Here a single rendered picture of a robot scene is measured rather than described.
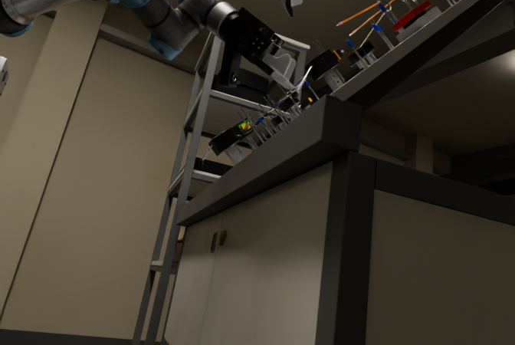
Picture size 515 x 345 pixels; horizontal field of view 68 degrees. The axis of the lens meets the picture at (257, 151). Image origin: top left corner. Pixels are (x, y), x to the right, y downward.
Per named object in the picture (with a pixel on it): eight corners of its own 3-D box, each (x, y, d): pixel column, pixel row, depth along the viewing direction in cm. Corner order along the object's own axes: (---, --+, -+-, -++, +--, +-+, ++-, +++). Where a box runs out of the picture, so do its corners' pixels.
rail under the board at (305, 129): (320, 140, 46) (326, 93, 48) (175, 225, 153) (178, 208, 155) (359, 152, 47) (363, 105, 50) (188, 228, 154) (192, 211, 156)
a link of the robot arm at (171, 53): (129, 24, 87) (164, -11, 87) (159, 53, 96) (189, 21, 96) (146, 40, 83) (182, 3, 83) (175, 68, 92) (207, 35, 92)
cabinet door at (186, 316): (191, 379, 88) (223, 209, 100) (163, 336, 137) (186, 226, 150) (200, 380, 88) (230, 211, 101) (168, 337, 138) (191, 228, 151)
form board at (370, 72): (185, 211, 155) (182, 208, 155) (345, 93, 199) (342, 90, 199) (342, 103, 48) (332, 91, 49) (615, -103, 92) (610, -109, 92)
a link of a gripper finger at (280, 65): (304, 67, 78) (272, 41, 81) (286, 90, 79) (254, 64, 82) (308, 70, 81) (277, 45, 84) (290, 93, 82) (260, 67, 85)
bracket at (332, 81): (331, 96, 89) (318, 79, 89) (337, 92, 90) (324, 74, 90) (342, 87, 85) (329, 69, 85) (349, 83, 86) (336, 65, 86)
